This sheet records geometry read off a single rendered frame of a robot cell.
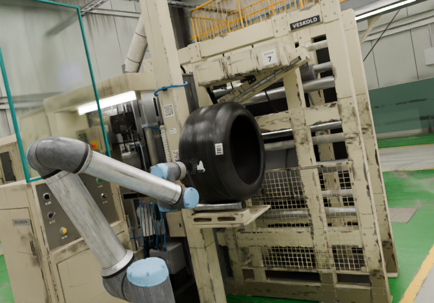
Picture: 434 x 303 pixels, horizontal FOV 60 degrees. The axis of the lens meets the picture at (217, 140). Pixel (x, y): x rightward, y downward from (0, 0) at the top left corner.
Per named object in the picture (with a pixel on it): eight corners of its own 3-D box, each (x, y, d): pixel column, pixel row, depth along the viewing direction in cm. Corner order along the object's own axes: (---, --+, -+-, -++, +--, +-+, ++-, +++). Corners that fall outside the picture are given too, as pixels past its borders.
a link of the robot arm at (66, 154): (55, 126, 125) (204, 188, 165) (42, 131, 134) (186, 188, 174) (42, 159, 121) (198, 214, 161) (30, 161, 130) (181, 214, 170)
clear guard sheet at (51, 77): (26, 183, 185) (-18, -11, 180) (109, 161, 232) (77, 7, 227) (28, 182, 184) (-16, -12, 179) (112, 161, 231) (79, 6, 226)
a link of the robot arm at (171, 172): (150, 186, 172) (147, 165, 172) (167, 183, 183) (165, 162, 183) (165, 185, 167) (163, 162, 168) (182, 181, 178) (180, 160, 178)
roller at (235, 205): (191, 209, 226) (192, 202, 228) (195, 212, 230) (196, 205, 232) (242, 207, 208) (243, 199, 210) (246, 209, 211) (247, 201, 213)
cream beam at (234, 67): (197, 86, 252) (193, 65, 251) (216, 86, 273) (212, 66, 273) (281, 64, 220) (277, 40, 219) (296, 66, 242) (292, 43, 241)
